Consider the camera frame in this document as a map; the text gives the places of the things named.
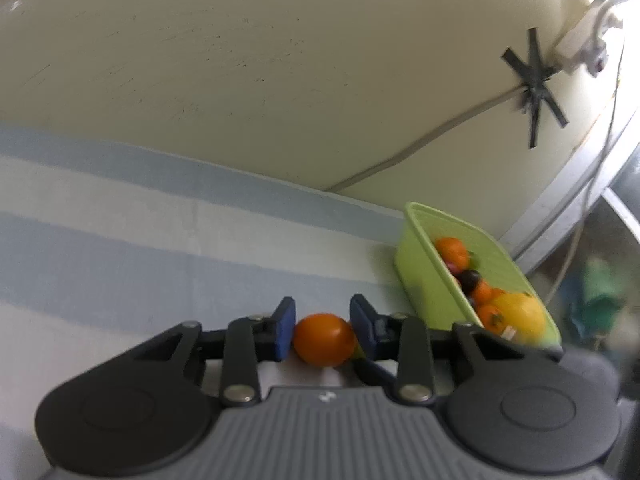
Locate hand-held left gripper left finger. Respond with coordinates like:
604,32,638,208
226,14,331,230
107,296,297,407

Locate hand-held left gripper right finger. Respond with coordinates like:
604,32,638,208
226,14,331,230
349,294,531,405

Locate light green plastic basket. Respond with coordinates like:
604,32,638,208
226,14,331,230
393,202,563,356

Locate large yellow citrus fruit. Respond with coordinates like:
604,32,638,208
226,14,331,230
492,292,547,345

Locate striped blue grey tablecloth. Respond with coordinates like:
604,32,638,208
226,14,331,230
0,121,566,480

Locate black tape cross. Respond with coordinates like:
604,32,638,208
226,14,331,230
501,27,571,150

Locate white power socket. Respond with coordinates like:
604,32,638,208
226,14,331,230
552,0,626,78

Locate grey wall cable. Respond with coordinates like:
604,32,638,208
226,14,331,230
324,85,528,193

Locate white hanging cable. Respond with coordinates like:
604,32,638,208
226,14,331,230
545,35,628,308

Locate aluminium window frame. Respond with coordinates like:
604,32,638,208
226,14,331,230
500,105,640,276

